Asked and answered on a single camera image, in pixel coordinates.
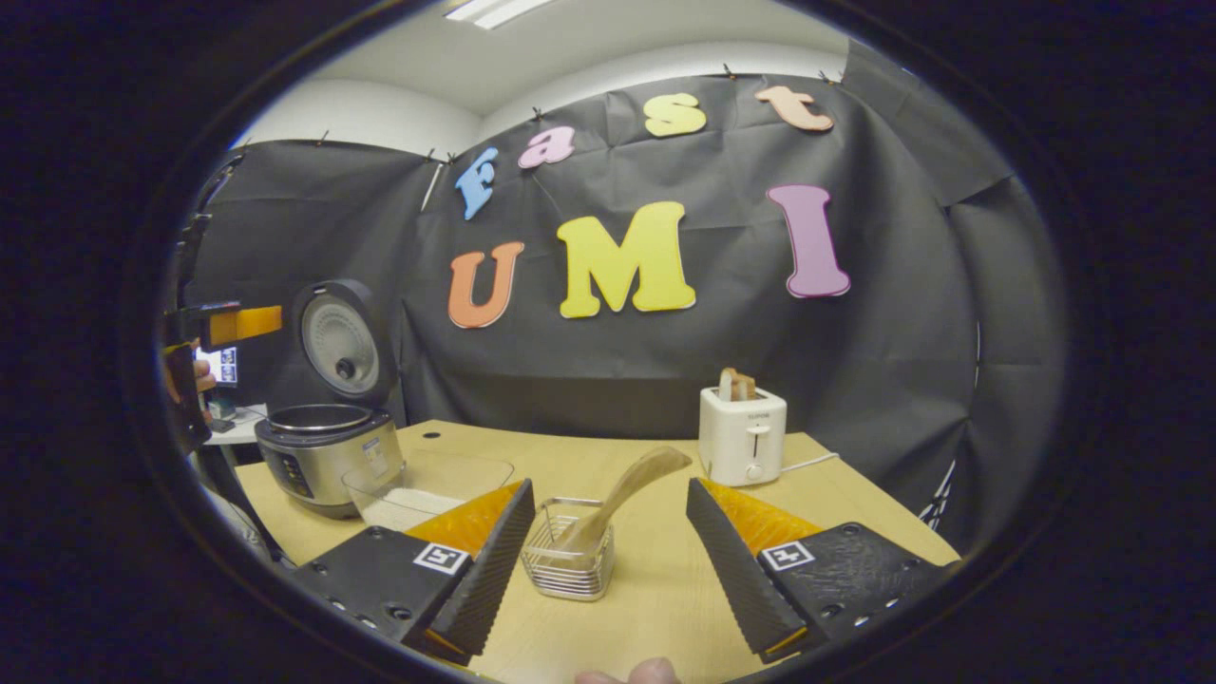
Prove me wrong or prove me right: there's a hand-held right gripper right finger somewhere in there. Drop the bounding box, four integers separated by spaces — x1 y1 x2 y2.
686 477 960 664

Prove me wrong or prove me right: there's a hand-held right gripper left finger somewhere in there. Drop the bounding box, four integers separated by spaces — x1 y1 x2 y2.
293 478 536 666

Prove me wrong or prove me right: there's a metal wire chopstick holder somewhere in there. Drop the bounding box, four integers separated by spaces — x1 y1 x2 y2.
521 496 617 602

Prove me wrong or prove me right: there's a clear container of rice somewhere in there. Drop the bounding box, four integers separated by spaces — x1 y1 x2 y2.
342 451 516 533

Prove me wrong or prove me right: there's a wooden spoon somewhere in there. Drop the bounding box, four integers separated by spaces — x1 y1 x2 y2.
551 446 694 561

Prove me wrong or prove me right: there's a black and silver rice cooker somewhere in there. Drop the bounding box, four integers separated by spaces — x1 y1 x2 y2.
255 278 408 519

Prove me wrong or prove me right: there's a computer monitor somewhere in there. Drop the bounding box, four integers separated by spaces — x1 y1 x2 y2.
195 344 240 389

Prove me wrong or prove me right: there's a white side table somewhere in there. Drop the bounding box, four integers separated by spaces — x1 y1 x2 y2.
204 404 272 447

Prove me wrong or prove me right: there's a white toaster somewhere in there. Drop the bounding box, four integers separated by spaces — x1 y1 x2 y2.
698 385 789 487

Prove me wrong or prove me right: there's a black backdrop cloth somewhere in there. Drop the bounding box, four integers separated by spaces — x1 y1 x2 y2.
176 71 1070 557

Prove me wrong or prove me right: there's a ceiling light panel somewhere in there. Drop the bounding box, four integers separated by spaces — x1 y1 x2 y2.
445 0 554 29

